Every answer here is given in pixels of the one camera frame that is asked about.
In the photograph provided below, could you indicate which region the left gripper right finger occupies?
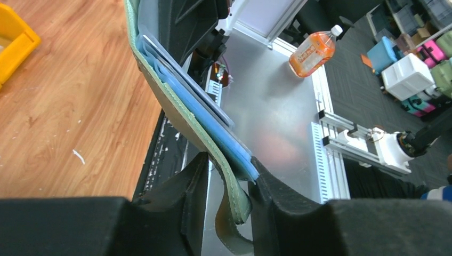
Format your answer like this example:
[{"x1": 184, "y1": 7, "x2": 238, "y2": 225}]
[{"x1": 248, "y1": 157, "x2": 451, "y2": 255}]

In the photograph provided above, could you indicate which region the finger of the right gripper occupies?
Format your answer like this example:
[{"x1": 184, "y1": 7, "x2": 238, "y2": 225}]
[{"x1": 158, "y1": 0, "x2": 219, "y2": 64}]

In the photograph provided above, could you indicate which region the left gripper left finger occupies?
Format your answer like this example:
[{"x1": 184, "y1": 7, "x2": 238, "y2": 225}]
[{"x1": 1, "y1": 152, "x2": 208, "y2": 255}]

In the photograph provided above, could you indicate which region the mint green card holder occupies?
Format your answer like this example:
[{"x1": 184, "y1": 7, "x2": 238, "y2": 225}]
[{"x1": 124, "y1": 1, "x2": 259, "y2": 255}]

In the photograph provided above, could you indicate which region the orange drink bottle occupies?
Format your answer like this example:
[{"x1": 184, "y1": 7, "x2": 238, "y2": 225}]
[{"x1": 288, "y1": 25, "x2": 343, "y2": 78}]

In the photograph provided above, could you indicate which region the yellow three-compartment bin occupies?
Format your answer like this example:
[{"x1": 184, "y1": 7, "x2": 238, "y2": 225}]
[{"x1": 1, "y1": 3, "x2": 41, "y2": 85}]

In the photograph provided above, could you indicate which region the white storage box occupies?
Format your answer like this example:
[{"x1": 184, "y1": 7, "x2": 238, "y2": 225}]
[{"x1": 382, "y1": 53, "x2": 435, "y2": 101}]

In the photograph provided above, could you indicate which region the blue storage box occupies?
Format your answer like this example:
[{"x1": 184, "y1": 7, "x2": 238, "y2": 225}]
[{"x1": 367, "y1": 36, "x2": 398, "y2": 75}]

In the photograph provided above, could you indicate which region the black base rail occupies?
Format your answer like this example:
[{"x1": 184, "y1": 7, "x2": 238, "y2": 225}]
[{"x1": 132, "y1": 111, "x2": 200, "y2": 205}]

